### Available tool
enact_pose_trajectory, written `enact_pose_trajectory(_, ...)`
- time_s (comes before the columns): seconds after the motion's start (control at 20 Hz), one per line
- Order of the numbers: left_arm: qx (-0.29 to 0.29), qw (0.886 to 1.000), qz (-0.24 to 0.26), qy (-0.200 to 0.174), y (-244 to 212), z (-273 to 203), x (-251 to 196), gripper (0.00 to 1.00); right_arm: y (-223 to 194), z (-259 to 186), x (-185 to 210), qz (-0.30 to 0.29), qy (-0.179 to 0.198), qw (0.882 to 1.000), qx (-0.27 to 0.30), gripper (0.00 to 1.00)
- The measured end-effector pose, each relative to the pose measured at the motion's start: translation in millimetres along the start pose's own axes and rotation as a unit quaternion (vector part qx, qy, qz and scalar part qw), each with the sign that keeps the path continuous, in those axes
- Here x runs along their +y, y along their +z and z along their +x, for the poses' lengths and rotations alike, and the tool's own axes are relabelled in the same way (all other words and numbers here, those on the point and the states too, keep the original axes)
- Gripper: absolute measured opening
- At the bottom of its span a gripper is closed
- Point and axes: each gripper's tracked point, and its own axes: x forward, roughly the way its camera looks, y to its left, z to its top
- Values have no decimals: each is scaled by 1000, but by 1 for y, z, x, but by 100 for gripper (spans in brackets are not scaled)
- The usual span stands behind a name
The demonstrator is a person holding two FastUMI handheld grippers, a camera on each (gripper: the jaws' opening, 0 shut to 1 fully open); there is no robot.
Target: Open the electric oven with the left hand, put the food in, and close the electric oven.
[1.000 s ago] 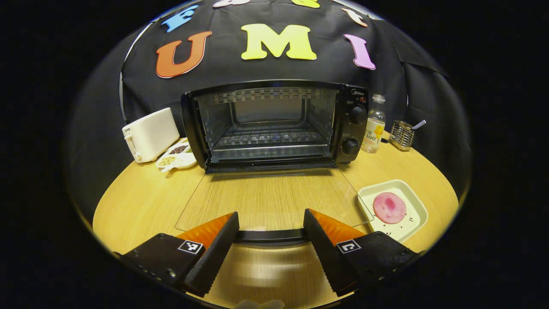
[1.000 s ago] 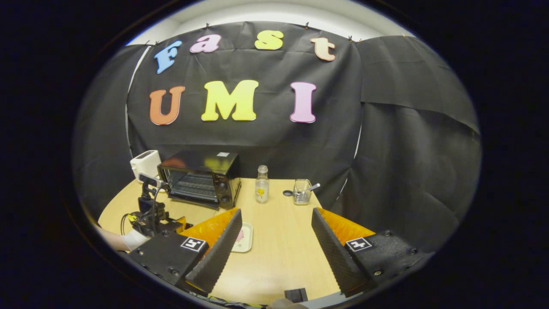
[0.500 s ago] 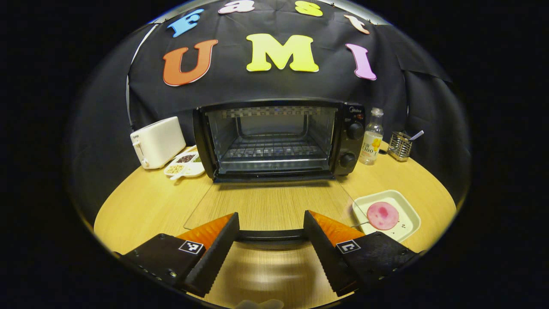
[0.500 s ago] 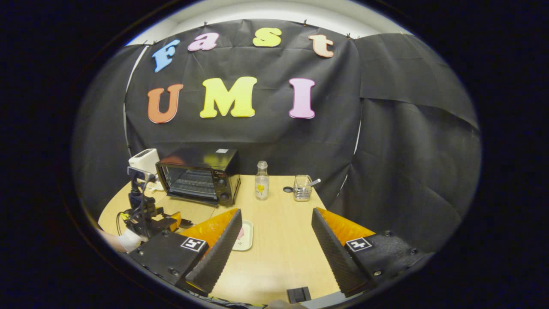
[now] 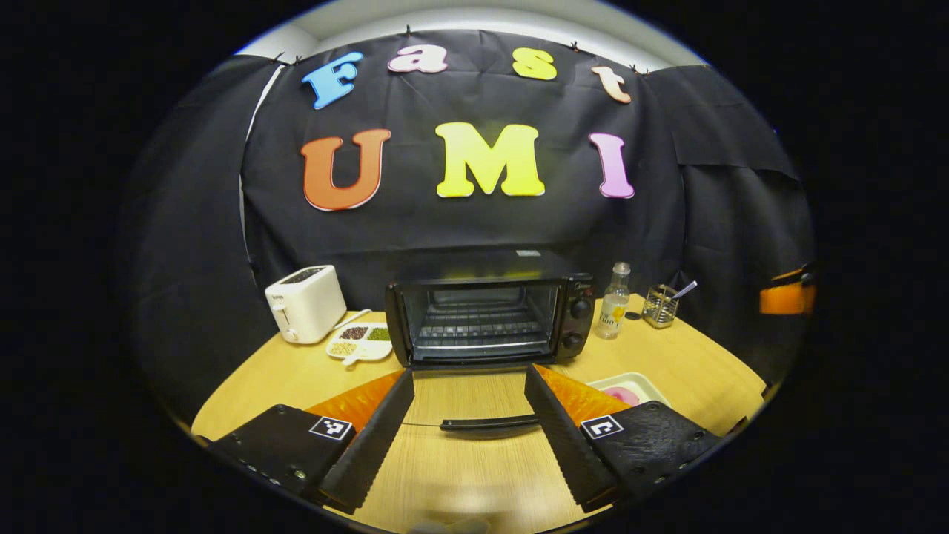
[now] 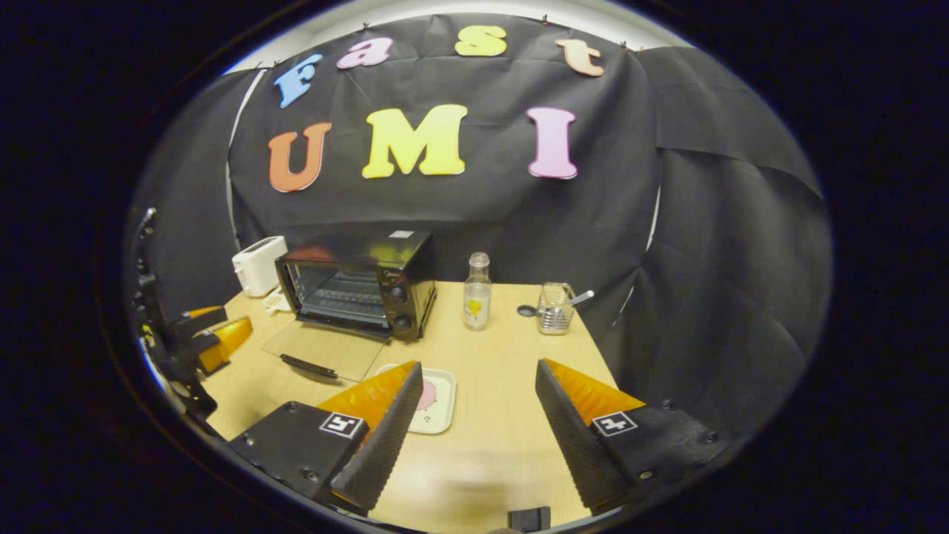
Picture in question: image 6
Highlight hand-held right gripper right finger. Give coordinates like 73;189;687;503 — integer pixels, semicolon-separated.
535;359;732;515

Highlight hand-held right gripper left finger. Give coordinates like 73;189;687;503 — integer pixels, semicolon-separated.
226;360;425;514

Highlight white square plate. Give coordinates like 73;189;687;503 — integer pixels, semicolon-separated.
374;363;457;435

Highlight black electric oven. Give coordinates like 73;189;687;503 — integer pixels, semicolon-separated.
261;230;438;383

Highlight white toaster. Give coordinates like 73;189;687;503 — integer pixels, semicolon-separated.
232;236;288;298

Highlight clear bottle with yellow label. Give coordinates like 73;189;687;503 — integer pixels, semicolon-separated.
463;252;493;332

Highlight wire mesh holder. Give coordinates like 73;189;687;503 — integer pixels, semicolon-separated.
537;283;576;336

